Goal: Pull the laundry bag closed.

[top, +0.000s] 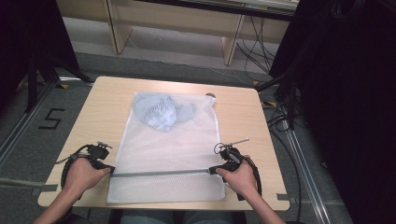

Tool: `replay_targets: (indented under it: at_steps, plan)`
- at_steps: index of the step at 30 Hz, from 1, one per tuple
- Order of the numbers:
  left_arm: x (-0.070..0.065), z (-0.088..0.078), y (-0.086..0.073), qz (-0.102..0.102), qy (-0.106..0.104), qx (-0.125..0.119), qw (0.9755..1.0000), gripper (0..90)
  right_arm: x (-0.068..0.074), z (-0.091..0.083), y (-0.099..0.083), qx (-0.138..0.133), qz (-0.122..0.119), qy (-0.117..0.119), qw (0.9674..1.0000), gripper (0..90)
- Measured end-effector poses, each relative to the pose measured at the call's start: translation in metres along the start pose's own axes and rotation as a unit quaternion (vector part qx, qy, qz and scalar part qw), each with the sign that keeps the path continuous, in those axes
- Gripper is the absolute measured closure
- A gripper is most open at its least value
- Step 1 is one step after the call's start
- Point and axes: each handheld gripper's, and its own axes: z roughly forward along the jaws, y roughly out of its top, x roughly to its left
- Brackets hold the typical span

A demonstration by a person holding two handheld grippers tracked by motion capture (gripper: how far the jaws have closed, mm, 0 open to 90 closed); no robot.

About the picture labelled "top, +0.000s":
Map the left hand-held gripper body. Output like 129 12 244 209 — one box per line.
87 140 113 162

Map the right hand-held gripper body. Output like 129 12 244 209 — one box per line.
214 138 250 172

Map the white mesh laundry bag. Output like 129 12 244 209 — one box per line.
106 91 227 204

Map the person's right hand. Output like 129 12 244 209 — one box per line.
215 154 260 200

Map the person's left hand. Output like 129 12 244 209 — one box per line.
63 157 112 196

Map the grey tape strip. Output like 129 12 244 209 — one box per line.
31 184 60 197
276 193 297 204

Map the light blue printed garment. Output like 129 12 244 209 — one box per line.
133 92 198 133

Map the black metal stand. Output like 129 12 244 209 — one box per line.
25 51 92 114
255 70 297 131

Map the black curtain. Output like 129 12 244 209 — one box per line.
0 0 80 110
269 0 396 224

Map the light wooden shelf unit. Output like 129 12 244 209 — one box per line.
55 0 301 66

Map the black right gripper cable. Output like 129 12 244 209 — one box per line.
236 156 263 202

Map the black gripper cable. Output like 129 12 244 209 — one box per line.
55 144 95 190
236 156 263 202

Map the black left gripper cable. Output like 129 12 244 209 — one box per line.
55 144 95 190

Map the tangle of black floor cables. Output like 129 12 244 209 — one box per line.
261 98 304 222

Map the aluminium floor rail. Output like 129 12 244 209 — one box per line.
282 119 332 224
0 81 56 167

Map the bundle of black floor cables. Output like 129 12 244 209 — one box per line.
235 15 278 82

